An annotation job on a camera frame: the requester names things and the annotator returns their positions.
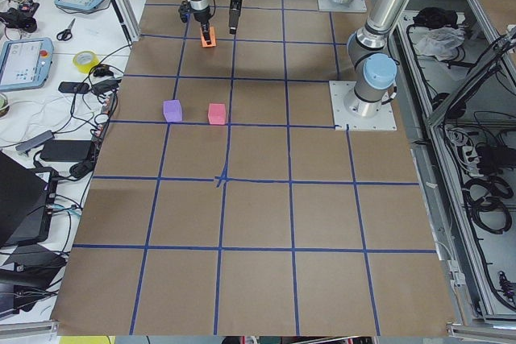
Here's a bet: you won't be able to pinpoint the orange foam cube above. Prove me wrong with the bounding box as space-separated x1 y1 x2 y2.
201 27 217 48

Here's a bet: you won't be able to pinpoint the pink foam cube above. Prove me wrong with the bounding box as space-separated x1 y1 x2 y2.
208 103 227 126

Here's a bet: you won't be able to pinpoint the purple foam cube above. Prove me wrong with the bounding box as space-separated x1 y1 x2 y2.
163 99 183 122

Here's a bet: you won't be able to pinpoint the yellow tape roll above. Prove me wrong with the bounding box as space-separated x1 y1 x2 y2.
73 50 100 74

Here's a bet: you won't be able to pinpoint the near teach pendant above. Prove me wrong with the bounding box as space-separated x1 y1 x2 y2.
1 37 54 92

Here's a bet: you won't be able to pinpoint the black laptop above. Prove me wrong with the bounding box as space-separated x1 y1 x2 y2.
1 154 57 247

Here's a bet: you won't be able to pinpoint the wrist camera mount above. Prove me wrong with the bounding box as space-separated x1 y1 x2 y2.
178 0 192 23

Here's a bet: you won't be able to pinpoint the black handled scissors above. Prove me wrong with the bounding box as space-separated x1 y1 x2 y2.
56 19 76 42

